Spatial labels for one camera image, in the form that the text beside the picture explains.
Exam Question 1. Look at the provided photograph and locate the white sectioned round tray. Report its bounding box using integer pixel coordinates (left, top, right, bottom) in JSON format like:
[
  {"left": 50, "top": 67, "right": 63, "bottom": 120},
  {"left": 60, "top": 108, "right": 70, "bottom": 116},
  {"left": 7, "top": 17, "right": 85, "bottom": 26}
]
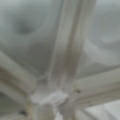
[{"left": 0, "top": 0, "right": 120, "bottom": 120}]

